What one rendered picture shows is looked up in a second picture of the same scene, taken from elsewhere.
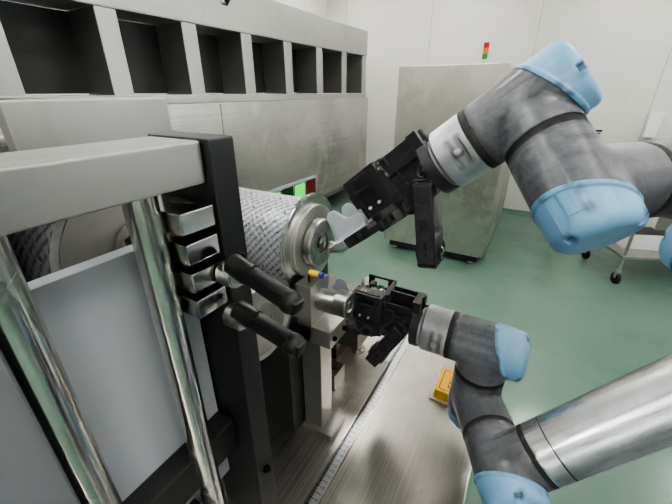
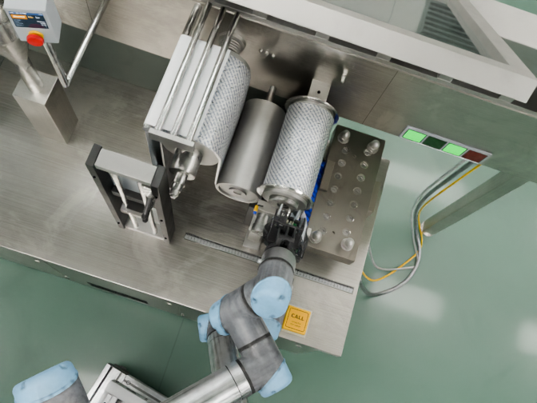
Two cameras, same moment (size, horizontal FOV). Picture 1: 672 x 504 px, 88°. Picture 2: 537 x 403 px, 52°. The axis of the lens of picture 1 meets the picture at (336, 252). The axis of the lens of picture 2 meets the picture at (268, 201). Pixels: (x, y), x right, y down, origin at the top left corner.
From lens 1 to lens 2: 1.15 m
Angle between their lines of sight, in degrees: 56
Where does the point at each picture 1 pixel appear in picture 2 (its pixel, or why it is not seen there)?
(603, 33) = not seen: outside the picture
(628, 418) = (216, 363)
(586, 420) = (220, 350)
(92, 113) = (168, 140)
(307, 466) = (225, 236)
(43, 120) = (156, 137)
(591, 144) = (233, 308)
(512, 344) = not seen: hidden behind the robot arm
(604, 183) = (217, 311)
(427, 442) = not seen: hidden behind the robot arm
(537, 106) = (249, 286)
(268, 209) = (280, 168)
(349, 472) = (226, 258)
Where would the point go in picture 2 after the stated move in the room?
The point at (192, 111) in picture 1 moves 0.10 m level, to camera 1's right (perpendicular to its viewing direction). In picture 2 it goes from (367, 64) to (378, 101)
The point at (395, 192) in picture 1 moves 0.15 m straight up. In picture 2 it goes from (272, 238) to (282, 221)
